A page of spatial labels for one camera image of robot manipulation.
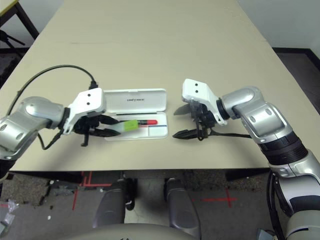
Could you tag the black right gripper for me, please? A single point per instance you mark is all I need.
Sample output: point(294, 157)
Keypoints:
point(203, 117)

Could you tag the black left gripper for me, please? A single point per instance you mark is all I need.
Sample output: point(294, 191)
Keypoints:
point(87, 126)

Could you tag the black marker with red cap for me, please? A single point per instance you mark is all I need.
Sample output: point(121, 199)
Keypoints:
point(151, 122)

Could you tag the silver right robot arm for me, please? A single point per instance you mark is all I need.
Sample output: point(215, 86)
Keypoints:
point(250, 100)

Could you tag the white plastic pencil case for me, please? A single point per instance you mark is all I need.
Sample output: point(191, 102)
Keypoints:
point(156, 133)

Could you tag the grey floor scrap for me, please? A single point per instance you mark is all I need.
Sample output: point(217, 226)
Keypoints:
point(62, 191)

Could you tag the grey left robot leg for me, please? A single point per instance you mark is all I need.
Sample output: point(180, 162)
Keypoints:
point(112, 206)

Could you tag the grey robot leg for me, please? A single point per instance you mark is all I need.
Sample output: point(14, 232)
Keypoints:
point(182, 207)
point(112, 206)

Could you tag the grey right robot leg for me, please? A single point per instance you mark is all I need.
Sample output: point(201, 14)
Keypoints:
point(182, 207)

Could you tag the grey robot torso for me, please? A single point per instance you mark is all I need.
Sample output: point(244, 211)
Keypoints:
point(135, 233)

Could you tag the clear plastic bag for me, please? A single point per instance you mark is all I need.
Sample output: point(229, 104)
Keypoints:
point(7, 222)
point(12, 204)

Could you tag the black tripod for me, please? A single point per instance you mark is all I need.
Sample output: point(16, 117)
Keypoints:
point(10, 40)

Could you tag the small grey box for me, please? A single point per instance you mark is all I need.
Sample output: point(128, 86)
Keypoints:
point(266, 235)

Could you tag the side table with black legs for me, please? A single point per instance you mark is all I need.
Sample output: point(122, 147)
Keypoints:
point(5, 8)

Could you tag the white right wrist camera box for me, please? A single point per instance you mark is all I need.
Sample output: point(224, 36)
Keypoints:
point(195, 90)

